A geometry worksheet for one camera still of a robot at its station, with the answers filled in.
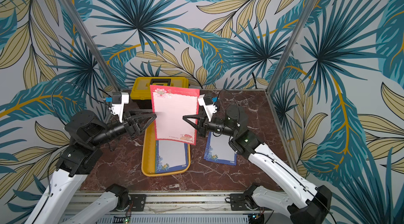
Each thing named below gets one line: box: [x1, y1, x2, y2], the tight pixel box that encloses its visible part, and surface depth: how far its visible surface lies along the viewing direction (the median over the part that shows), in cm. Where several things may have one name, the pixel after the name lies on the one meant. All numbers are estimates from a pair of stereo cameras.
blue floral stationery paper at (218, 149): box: [203, 131, 238, 166], surface depth 90 cm
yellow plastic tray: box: [141, 121, 191, 177], surface depth 86 cm
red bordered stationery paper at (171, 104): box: [149, 84, 200, 146], surface depth 56 cm
